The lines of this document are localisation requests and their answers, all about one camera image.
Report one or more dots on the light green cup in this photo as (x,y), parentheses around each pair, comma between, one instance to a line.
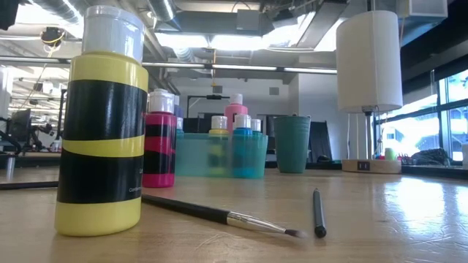
(390,154)

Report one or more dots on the white ceiling unit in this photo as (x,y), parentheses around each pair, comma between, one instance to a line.
(424,7)

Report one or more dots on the black camera rig frame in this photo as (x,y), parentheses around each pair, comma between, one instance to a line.
(204,97)

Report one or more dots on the dark green cup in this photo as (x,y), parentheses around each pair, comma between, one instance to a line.
(292,146)

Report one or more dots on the large purple paint bottle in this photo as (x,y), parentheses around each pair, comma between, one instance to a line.
(179,109)

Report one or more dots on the black aluminium table frame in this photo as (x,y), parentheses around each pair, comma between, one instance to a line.
(435,171)

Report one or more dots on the grey wall vent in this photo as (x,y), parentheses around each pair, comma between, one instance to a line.
(273,91)

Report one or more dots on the silver ceiling duct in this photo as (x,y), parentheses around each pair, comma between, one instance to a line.
(161,9)

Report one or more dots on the grey hanging box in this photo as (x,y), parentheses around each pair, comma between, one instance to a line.
(217,89)

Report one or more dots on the black chair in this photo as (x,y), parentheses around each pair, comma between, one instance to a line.
(320,142)

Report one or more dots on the black ceiling device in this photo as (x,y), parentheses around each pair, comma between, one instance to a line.
(52,35)

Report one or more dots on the silver metal post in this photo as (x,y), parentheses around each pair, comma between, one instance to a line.
(11,168)

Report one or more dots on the teal translucent plastic tray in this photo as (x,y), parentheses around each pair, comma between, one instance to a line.
(194,155)

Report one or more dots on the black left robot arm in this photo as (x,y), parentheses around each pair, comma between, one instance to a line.
(7,12)

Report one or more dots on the small golden yellow paint bottle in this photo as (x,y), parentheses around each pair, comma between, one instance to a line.
(218,146)

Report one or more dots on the black monitor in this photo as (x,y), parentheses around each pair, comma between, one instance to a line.
(197,124)

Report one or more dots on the small blue paint bottle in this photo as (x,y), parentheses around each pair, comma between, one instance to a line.
(179,126)
(242,146)

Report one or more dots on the white shade wooden lamp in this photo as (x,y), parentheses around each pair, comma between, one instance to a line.
(369,62)

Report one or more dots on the large pink paint bottle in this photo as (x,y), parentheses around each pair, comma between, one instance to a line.
(235,109)

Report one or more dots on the window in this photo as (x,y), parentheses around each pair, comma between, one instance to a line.
(453,128)

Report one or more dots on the small magenta paint bottle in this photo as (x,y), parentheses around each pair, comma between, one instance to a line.
(159,146)

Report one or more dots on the ceiling light bar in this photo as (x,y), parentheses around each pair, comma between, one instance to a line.
(256,67)

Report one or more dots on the small lemon yellow paint bottle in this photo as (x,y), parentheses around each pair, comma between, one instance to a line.
(102,146)

